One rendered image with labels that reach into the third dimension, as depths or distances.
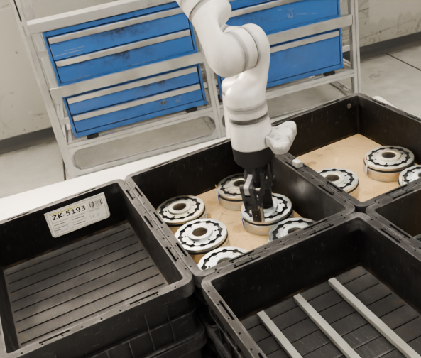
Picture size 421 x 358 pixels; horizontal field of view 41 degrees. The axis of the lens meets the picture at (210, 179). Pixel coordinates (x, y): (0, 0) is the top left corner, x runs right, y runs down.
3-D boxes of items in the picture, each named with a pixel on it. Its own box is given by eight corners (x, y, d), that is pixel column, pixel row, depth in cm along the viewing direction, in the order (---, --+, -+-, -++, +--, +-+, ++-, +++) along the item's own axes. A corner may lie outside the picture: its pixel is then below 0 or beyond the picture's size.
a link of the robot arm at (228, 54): (218, 90, 93) (173, 26, 96) (258, 72, 97) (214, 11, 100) (231, 65, 87) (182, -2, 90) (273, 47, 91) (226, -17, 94)
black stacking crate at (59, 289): (-2, 276, 116) (-22, 231, 110) (134, 224, 124) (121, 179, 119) (27, 421, 83) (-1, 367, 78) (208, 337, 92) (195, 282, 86)
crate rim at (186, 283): (-20, 239, 111) (-24, 229, 110) (124, 186, 120) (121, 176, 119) (3, 378, 78) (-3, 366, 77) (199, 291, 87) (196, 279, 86)
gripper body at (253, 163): (238, 127, 106) (246, 170, 111) (224, 150, 100) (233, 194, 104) (277, 128, 103) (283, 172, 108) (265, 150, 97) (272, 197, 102)
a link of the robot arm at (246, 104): (258, 100, 104) (220, 118, 100) (245, 17, 97) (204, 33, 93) (284, 109, 99) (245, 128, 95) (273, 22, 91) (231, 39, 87)
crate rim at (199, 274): (124, 186, 120) (121, 176, 119) (249, 140, 128) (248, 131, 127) (199, 291, 87) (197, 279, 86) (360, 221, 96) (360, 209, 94)
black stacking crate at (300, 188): (135, 223, 124) (123, 179, 119) (254, 177, 133) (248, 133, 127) (210, 335, 92) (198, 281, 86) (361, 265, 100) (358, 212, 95)
